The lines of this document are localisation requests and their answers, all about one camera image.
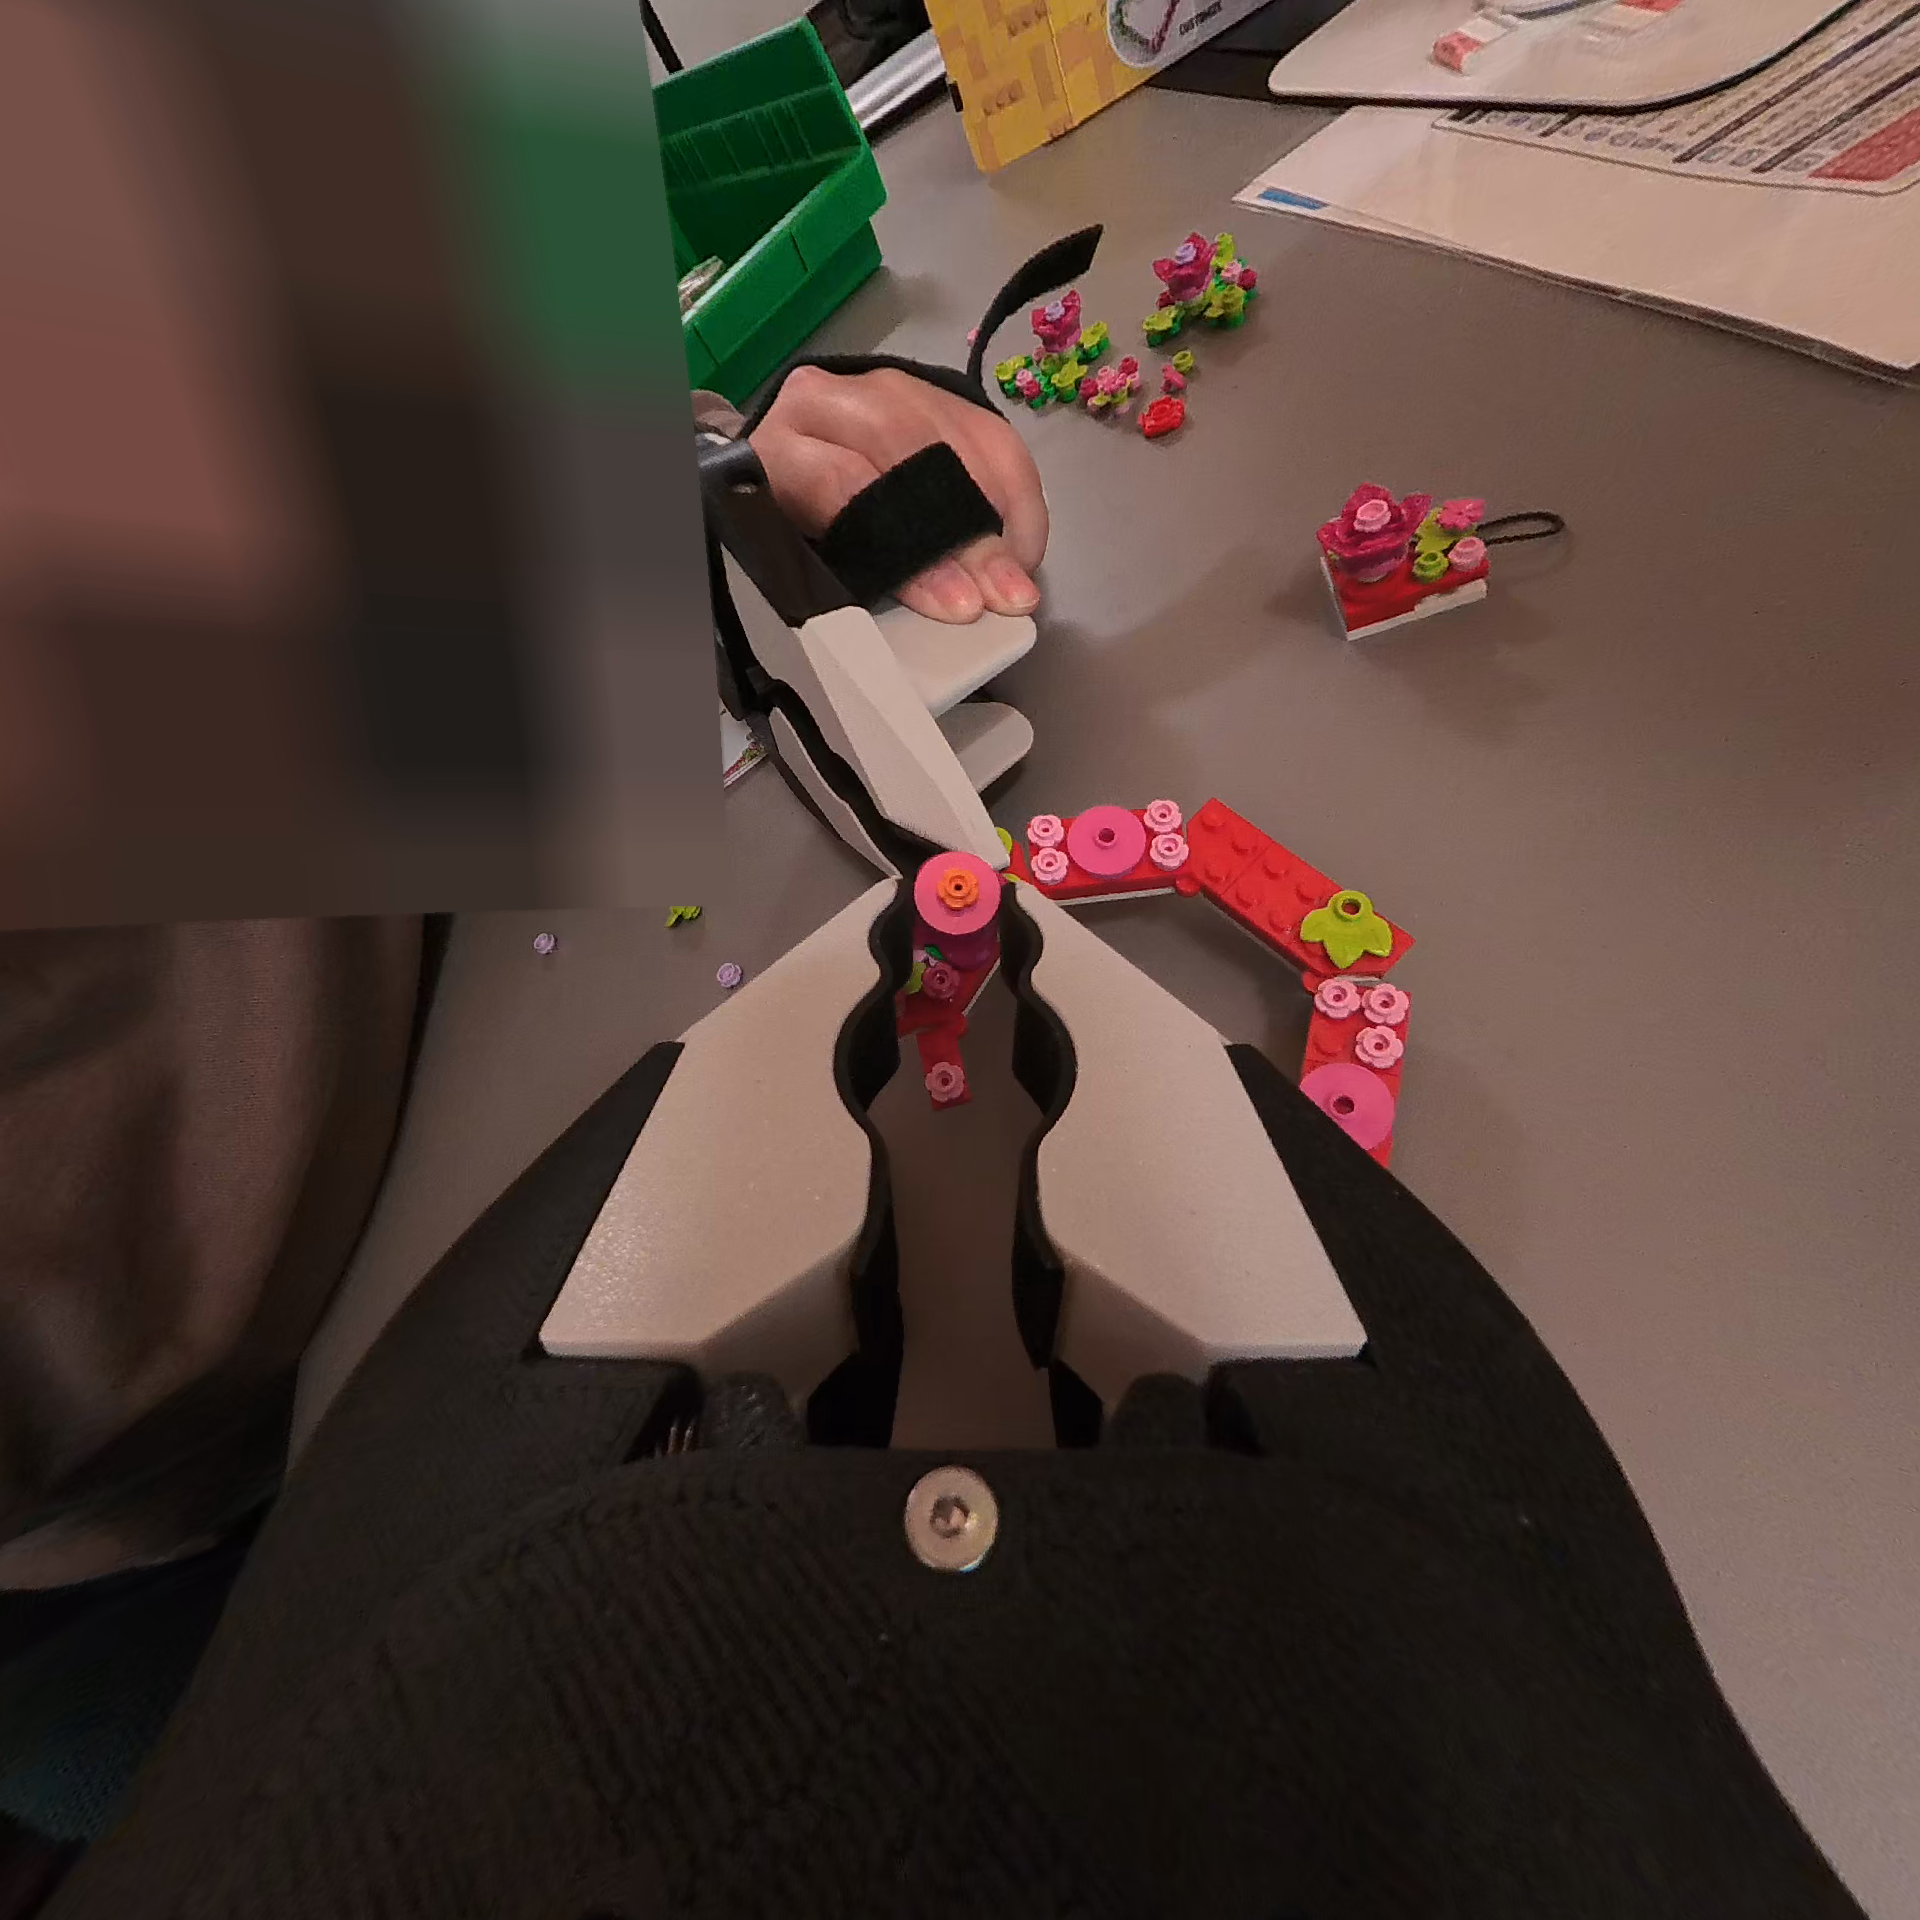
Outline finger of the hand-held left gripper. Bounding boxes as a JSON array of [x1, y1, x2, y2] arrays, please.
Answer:
[[790, 604, 1007, 879], [756, 701, 920, 884]]

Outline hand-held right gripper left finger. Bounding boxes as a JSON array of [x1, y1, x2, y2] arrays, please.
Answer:
[[540, 873, 912, 1374]]

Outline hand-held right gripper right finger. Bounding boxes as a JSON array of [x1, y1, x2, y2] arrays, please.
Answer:
[[1007, 878, 1370, 1374]]

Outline magenta lego flower orange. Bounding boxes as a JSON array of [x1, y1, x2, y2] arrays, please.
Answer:
[[912, 847, 1007, 992]]

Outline red lego heart frame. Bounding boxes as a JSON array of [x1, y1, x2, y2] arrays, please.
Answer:
[[895, 796, 1415, 1167]]

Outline lego rose and leaves cluster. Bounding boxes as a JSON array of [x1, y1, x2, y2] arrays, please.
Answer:
[[1140, 229, 1259, 349], [991, 288, 1115, 408]]

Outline small lego heart charm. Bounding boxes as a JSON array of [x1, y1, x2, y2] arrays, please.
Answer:
[[1315, 480, 1496, 644]]

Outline yellow lego box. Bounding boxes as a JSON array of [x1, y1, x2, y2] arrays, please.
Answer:
[[919, 0, 1277, 173]]

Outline person's left hand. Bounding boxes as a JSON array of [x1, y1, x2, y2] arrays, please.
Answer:
[[744, 364, 1051, 623]]

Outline green plastic bin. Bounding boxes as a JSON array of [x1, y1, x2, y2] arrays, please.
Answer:
[[646, 16, 888, 405]]

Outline person's grey-brown clothing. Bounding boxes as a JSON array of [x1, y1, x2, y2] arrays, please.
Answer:
[[0, 914, 453, 1592]]

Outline dark teal chair seat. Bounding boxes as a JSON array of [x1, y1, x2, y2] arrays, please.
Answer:
[[0, 1545, 255, 1847]]

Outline white tray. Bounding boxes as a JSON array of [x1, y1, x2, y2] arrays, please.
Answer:
[[1266, 0, 1870, 109]]

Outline white paper sheet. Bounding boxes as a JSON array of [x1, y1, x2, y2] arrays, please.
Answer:
[[1232, 105, 1920, 377]]

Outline clear bag with printed sheet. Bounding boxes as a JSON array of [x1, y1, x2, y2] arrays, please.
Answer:
[[1431, 0, 1920, 196]]

